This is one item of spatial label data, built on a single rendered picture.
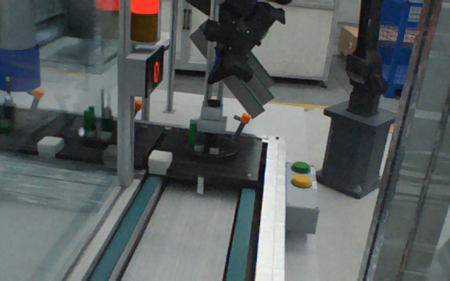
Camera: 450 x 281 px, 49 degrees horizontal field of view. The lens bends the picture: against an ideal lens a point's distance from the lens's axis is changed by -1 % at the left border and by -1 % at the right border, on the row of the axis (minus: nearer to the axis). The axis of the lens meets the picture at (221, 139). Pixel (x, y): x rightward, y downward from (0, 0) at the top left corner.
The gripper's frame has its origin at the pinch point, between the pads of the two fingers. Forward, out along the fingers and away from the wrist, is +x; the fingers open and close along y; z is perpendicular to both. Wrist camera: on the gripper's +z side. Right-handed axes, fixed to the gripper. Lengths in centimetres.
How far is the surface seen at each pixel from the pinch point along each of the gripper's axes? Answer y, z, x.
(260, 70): -41, -29, 5
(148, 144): -0.8, 2.1, 24.6
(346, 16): -760, -472, 3
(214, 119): 3.8, -5.1, 8.9
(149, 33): 14.1, 21.1, -3.6
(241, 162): 9.3, -14.6, 12.4
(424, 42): 78, 27, -30
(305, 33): -360, -208, 25
